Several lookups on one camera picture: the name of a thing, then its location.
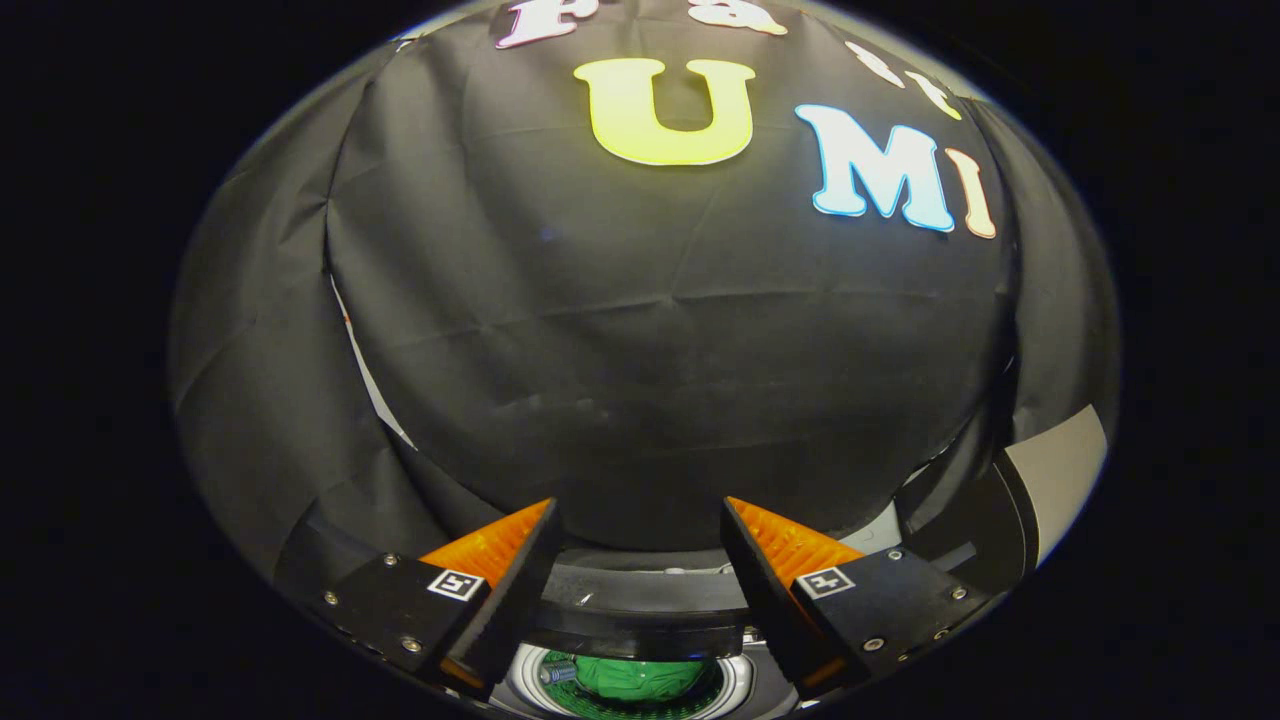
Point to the green polo shirt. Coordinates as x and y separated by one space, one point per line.
630 675

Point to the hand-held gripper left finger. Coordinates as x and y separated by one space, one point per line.
515 590

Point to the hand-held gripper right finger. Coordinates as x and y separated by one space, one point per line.
765 590

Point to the beige cabinet with dark frame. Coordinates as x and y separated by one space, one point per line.
1060 470

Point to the black backdrop cloth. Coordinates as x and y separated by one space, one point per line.
640 350

